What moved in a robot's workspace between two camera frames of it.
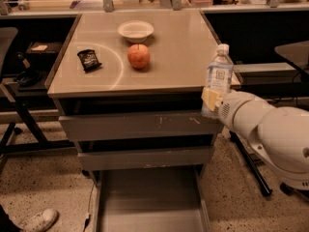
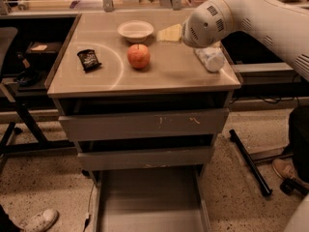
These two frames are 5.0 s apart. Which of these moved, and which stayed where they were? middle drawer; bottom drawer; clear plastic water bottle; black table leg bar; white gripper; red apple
Moved: clear plastic water bottle; white gripper
Stayed: middle drawer; red apple; bottom drawer; black table leg bar
